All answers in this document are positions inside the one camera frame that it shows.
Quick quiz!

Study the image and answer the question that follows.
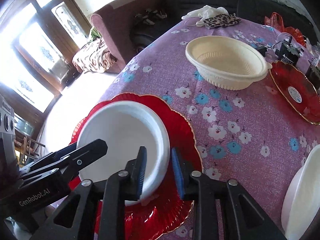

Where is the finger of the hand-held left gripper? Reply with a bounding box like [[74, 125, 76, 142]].
[[24, 145, 76, 171], [19, 139, 108, 181]]

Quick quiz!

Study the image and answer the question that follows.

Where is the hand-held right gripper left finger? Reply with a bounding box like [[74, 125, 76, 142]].
[[30, 146, 148, 240]]

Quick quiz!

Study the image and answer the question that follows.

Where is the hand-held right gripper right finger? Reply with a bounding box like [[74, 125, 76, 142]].
[[171, 147, 288, 240]]

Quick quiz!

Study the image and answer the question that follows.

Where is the white foam bowl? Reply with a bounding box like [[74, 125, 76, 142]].
[[76, 101, 171, 200], [281, 144, 320, 240]]

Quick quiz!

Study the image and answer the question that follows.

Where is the plain red scalloped plate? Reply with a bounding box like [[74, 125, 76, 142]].
[[68, 93, 203, 237]]

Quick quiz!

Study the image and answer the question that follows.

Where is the red scalloped plate white label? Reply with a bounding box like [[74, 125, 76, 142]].
[[269, 60, 320, 125]]

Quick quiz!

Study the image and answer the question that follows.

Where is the purple floral tablecloth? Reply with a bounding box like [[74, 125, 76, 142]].
[[95, 17, 320, 240]]

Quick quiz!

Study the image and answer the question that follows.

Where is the brown patterned blanket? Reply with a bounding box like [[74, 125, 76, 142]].
[[72, 38, 117, 73]]

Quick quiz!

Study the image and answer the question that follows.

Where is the wooden glass door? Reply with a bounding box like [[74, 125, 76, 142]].
[[0, 0, 93, 113]]

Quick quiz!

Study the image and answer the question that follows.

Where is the cream plastic bowl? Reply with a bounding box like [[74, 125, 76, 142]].
[[185, 36, 273, 90]]

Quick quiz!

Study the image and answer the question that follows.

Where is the maroon armchair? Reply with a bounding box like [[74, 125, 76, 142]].
[[90, 0, 165, 67]]

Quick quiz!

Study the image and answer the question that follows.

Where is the black white striped cloth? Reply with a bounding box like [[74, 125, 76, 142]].
[[135, 9, 167, 26]]

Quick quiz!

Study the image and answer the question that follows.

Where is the leopard print pouch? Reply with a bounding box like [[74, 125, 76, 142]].
[[200, 13, 242, 29]]

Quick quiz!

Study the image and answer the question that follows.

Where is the black power adapter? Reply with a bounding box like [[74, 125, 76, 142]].
[[276, 36, 304, 65]]

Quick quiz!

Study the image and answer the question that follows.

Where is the red plastic bag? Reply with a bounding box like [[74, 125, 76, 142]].
[[264, 12, 307, 47]]

